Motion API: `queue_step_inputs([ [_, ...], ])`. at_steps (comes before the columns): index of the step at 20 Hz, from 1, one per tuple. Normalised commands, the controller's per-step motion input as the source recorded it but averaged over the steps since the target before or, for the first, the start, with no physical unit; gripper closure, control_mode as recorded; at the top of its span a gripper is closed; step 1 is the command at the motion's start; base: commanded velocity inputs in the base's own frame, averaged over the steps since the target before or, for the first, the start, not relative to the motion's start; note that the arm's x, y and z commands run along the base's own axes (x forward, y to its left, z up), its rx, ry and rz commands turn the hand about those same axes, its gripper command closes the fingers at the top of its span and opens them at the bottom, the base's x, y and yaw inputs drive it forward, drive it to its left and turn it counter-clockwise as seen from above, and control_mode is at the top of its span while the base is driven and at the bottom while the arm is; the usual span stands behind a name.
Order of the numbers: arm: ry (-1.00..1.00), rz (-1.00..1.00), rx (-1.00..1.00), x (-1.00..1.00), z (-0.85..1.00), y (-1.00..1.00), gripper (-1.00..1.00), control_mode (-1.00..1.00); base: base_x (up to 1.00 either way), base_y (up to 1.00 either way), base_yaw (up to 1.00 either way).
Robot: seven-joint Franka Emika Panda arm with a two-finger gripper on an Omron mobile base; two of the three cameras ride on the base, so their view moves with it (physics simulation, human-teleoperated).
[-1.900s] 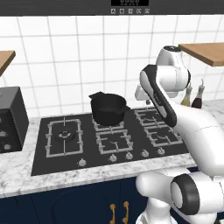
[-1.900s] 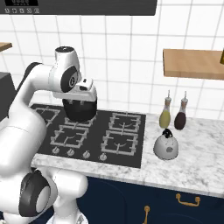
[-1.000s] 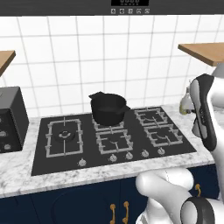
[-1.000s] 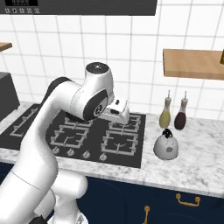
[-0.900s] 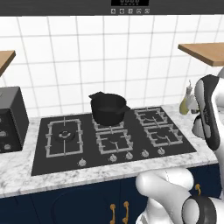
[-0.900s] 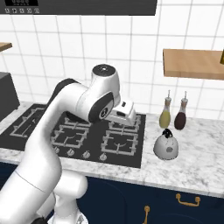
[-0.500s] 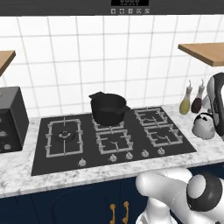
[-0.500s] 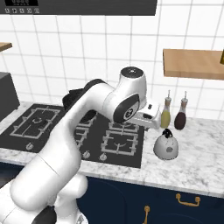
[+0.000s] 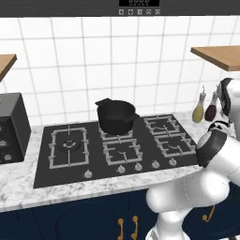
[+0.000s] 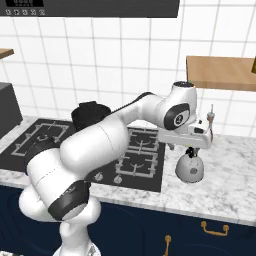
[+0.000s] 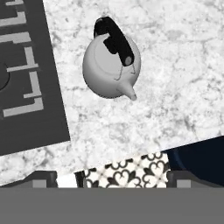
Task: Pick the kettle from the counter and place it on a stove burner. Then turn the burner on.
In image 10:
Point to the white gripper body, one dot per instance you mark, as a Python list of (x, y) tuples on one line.
[(181, 138)]

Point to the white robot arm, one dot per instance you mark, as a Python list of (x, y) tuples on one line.
[(100, 143)]

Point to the black hob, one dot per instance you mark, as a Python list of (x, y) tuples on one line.
[(143, 156)]

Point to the silver hob knob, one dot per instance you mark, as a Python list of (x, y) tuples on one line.
[(98, 176), (118, 179)]

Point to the dark blue cupboard door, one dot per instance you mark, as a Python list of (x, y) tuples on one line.
[(133, 233), (13, 226)]

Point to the dark yellow object on shelf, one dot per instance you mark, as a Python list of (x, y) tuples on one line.
[(253, 65)]

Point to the dark blue drawer front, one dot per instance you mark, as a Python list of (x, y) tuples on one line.
[(220, 243)]

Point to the black range hood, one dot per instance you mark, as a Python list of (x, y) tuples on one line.
[(100, 8)]

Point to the dark grey box appliance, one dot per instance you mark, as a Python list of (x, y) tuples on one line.
[(8, 108)]

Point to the wide wooden wall shelf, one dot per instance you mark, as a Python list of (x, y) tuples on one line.
[(220, 71)]

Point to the short wooden wall shelf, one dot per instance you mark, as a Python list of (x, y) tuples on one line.
[(5, 52)]

